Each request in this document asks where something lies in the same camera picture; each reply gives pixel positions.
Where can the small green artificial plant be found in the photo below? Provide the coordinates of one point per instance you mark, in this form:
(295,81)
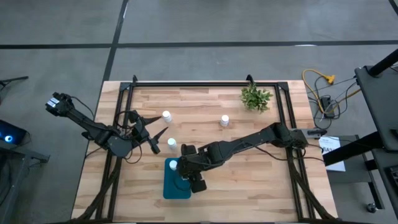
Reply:
(255,98)

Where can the white pill bottle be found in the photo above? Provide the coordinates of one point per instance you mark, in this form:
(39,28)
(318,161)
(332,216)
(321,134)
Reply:
(173,165)
(166,115)
(172,142)
(224,119)

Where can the black aluminium frame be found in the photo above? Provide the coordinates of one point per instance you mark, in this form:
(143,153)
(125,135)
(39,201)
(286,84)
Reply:
(202,84)

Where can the black equipment cart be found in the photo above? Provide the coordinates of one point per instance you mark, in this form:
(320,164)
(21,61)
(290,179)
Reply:
(379,102)

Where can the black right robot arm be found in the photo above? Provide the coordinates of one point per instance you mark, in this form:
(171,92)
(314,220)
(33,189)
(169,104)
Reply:
(248,141)

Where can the white paper sheet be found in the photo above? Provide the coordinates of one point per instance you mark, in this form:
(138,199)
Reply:
(331,143)

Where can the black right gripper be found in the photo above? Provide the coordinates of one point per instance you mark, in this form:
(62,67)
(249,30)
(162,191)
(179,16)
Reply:
(194,163)

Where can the black stand leg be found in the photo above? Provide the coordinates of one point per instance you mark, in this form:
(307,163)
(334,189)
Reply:
(14,80)

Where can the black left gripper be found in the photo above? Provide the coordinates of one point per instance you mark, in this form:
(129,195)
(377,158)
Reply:
(140,132)

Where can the computer with blue light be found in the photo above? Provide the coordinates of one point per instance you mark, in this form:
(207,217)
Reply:
(12,132)

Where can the dark metal stand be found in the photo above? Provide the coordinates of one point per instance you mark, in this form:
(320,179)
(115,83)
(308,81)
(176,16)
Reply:
(34,154)

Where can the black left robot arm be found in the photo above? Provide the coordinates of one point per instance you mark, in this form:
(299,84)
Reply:
(84,123)

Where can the black power strip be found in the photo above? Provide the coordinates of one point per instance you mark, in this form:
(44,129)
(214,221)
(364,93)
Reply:
(327,107)

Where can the teal plastic basket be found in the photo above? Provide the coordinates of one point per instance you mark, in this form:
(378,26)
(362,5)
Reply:
(169,186)

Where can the cart caster wheel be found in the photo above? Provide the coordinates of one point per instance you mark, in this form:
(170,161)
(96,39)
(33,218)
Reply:
(371,207)

